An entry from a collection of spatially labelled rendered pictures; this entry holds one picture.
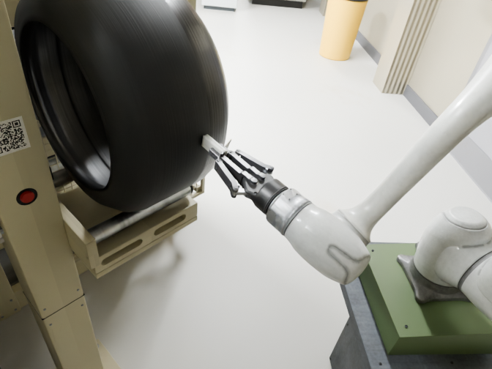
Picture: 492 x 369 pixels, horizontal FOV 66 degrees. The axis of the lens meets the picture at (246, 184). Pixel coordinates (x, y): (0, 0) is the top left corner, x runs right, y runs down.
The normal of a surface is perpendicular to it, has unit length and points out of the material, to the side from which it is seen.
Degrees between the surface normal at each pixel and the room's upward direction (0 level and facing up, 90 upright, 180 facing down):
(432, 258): 93
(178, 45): 47
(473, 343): 90
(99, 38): 54
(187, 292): 0
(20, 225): 90
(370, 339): 0
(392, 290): 4
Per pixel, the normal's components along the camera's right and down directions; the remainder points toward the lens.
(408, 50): 0.07, 0.63
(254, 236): 0.11, -0.77
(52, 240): 0.72, 0.49
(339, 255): -0.22, -0.13
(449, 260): -0.87, 0.22
